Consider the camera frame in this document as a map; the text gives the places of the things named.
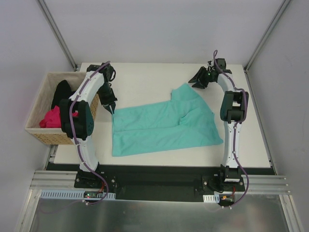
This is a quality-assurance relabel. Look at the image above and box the left rear aluminium post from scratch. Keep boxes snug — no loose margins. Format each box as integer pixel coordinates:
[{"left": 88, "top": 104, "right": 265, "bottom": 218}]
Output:
[{"left": 36, "top": 0, "right": 78, "bottom": 72}]

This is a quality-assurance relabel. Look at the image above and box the aluminium post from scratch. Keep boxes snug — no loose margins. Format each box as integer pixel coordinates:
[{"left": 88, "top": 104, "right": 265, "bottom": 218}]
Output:
[
  {"left": 244, "top": 0, "right": 293, "bottom": 73},
  {"left": 36, "top": 0, "right": 78, "bottom": 72}
]

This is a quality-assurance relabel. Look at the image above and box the aluminium front frame rail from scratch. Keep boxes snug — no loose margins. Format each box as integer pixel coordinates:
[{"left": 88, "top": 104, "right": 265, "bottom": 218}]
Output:
[{"left": 30, "top": 163, "right": 291, "bottom": 195}]

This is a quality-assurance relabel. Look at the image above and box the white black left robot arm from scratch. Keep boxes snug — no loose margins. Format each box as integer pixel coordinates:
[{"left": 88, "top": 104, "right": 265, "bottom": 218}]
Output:
[{"left": 59, "top": 61, "right": 117, "bottom": 188}]

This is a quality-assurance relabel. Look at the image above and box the left white cable duct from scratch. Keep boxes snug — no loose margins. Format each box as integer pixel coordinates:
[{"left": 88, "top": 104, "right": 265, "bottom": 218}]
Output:
[{"left": 41, "top": 190, "right": 116, "bottom": 201}]

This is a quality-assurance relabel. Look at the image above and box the black t shirt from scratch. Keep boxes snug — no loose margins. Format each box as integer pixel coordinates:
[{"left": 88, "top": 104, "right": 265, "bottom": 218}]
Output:
[{"left": 51, "top": 80, "right": 75, "bottom": 109}]

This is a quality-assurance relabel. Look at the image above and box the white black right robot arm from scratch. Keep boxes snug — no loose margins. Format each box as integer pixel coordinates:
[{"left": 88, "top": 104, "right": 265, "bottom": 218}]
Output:
[{"left": 188, "top": 58, "right": 249, "bottom": 193}]

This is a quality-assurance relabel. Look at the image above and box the teal t shirt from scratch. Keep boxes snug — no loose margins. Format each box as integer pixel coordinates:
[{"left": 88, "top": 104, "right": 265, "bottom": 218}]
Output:
[{"left": 112, "top": 84, "right": 223, "bottom": 157}]

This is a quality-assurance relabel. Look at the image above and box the right rear aluminium post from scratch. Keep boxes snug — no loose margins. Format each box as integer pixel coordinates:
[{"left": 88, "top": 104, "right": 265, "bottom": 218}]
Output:
[{"left": 244, "top": 0, "right": 293, "bottom": 73}]

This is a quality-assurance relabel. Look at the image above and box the white cable duct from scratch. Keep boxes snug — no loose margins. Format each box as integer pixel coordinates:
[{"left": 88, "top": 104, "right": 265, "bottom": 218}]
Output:
[
  {"left": 41, "top": 190, "right": 116, "bottom": 201},
  {"left": 202, "top": 194, "right": 235, "bottom": 203}
]

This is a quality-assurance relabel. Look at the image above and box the pink t shirt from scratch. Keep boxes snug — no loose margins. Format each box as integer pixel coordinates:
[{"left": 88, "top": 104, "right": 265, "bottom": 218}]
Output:
[{"left": 39, "top": 105, "right": 61, "bottom": 128}]

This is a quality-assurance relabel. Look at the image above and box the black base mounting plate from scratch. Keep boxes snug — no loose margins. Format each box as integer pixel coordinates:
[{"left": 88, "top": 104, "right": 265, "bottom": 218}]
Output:
[{"left": 73, "top": 165, "right": 250, "bottom": 201}]

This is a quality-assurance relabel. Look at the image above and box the right white cable duct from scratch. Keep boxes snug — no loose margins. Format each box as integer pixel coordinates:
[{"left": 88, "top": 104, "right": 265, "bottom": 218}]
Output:
[{"left": 202, "top": 194, "right": 235, "bottom": 203}]

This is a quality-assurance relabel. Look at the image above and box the wicker laundry basket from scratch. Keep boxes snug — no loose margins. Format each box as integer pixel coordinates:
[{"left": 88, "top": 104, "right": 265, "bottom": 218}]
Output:
[{"left": 25, "top": 72, "right": 86, "bottom": 145}]

